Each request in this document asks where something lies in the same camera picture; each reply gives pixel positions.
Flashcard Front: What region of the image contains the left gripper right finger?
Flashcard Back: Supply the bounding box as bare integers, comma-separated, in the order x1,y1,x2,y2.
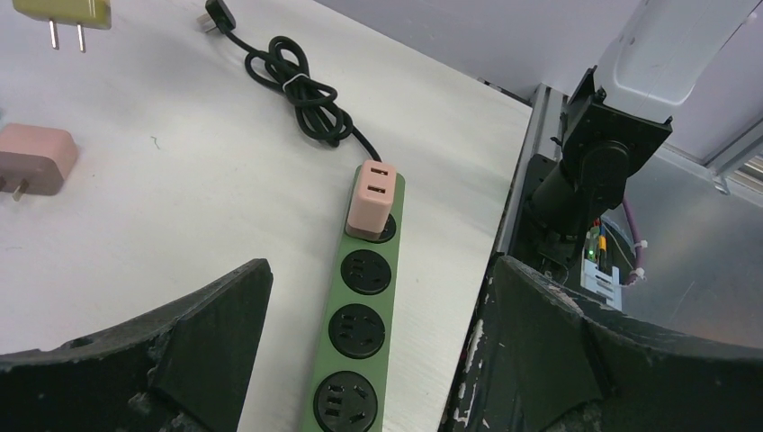
494,256,762,431

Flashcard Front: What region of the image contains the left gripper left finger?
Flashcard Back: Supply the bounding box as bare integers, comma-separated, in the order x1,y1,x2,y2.
1,259,273,431

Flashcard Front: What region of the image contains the green power strip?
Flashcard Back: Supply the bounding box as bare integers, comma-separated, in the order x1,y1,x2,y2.
298,175,406,431

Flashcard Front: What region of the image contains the pink charger plug end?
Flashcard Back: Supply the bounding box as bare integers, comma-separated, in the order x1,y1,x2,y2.
346,159,397,241

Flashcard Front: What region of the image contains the pink charger plug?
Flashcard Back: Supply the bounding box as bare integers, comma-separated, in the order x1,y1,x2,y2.
1,123,79,202

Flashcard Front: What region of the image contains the yellow charger plug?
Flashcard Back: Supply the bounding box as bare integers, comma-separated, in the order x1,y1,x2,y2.
13,0,112,53

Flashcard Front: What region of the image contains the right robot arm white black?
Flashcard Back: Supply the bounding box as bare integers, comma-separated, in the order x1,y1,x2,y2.
523,1,757,250

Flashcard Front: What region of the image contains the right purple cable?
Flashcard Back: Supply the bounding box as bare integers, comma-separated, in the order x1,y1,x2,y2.
619,196,649,287

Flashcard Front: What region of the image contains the black power cord with plug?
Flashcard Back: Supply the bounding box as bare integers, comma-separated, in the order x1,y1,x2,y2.
196,0,382,163

